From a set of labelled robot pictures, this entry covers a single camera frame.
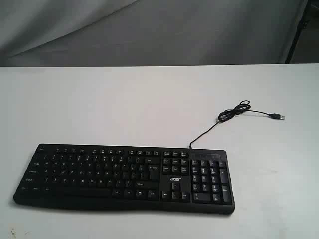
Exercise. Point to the grey backdrop cloth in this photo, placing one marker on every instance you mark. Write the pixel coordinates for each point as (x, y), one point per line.
(51, 33)

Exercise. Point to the black stand pole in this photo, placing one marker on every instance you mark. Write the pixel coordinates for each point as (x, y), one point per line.
(305, 44)

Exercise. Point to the black acer keyboard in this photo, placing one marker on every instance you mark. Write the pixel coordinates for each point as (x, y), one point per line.
(112, 178)

